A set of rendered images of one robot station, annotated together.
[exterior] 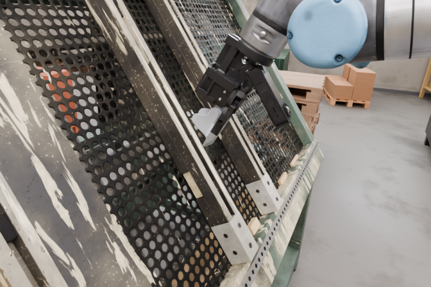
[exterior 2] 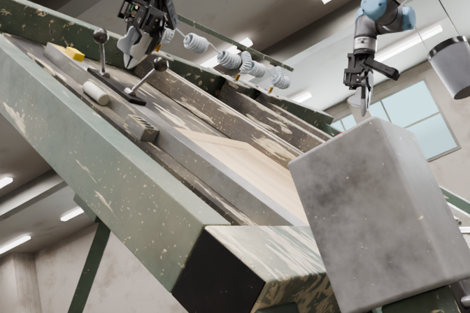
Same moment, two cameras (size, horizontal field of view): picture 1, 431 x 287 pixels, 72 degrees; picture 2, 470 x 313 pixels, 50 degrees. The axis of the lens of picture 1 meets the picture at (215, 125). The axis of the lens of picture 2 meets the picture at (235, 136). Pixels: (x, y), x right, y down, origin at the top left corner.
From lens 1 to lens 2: 1.33 m
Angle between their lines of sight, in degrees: 44
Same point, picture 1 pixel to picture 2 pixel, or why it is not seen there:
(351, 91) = not seen: outside the picture
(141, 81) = (307, 142)
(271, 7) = (359, 30)
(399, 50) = not seen: outside the picture
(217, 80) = (351, 71)
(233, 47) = (352, 56)
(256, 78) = (370, 61)
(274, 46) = (370, 43)
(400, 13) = not seen: outside the picture
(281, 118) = (392, 70)
